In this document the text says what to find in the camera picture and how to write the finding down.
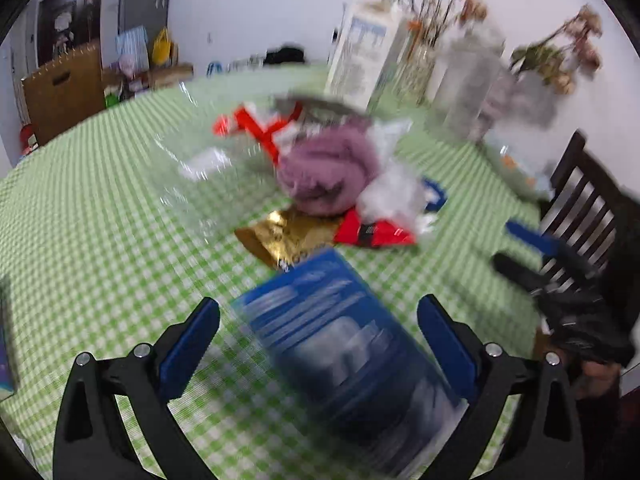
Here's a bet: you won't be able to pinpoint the blue patterned bag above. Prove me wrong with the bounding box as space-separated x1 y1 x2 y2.
116 26 150 72

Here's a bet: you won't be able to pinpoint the white milk carton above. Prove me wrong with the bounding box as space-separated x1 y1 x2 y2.
324 0 413 111

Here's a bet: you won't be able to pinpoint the black bag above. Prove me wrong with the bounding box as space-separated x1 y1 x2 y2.
262 46 306 66

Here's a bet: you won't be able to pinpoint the brown wooden chair back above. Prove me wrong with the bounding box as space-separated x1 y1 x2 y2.
21 42 108 146

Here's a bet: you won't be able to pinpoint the small red snack packet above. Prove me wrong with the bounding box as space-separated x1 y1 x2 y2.
334 209 418 250

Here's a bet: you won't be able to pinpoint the purple tissue pack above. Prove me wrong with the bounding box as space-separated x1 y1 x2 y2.
0 275 18 396

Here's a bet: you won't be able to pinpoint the gold foil wrapper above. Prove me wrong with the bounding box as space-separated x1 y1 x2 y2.
235 210 346 271

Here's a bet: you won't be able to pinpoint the open cardboard box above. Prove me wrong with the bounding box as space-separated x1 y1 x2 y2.
147 62 195 88

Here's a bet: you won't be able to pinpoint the green checked tablecloth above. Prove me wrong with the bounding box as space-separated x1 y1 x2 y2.
0 62 556 480

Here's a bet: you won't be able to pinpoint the yellow tote bag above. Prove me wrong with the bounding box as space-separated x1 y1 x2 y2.
151 27 173 66

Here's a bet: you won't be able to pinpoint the blue carton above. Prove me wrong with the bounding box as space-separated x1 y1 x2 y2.
231 247 471 478

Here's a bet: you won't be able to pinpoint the blue plastic scrap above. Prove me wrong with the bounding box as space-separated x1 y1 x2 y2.
420 176 448 217

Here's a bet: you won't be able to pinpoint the red and white wrapper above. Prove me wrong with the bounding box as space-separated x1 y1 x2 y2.
212 91 373 168

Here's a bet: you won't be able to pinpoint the clear plastic water bottle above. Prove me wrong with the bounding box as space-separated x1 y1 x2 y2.
425 35 506 142

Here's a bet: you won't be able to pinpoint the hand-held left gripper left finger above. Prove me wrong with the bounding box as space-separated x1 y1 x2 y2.
52 297 221 480

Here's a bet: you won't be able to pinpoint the purple textured vase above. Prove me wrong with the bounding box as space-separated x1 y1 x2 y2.
482 72 558 136

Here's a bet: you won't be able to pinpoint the person's right hand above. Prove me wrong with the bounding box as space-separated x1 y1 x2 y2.
575 357 623 401

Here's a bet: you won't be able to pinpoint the dark entrance door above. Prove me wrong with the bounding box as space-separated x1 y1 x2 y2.
37 0 106 68

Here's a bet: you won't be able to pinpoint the clear plastic clamshell box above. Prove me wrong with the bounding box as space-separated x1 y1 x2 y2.
150 82 288 241

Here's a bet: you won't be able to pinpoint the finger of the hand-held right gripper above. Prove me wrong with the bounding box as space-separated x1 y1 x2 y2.
492 252 556 296
505 219 601 283

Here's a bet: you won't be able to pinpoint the dark wooden chair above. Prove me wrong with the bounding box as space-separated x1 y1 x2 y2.
537 130 640 401

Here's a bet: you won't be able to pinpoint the grey refrigerator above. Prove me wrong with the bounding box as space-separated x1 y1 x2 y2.
120 0 176 68

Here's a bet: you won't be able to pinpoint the clear plastic film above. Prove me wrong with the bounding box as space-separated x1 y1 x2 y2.
356 117 438 236

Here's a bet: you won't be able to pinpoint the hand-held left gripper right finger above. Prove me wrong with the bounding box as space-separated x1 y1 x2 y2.
416 294 586 480

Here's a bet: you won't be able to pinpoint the purple bag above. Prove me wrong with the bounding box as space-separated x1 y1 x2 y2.
276 127 383 218

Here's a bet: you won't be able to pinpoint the dried berry branches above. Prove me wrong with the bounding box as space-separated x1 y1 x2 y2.
400 0 488 48

